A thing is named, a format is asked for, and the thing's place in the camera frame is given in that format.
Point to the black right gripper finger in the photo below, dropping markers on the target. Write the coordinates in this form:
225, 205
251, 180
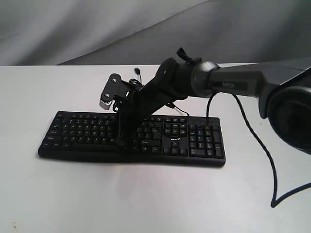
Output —
125, 126

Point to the black acer keyboard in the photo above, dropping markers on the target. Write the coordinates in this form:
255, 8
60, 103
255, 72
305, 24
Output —
160, 139

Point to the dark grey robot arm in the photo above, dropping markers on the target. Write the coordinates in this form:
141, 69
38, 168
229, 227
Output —
282, 88

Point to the grey backdrop cloth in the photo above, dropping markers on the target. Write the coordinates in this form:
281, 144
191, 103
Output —
135, 32

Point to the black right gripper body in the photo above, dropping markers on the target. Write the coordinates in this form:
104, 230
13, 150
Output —
136, 103

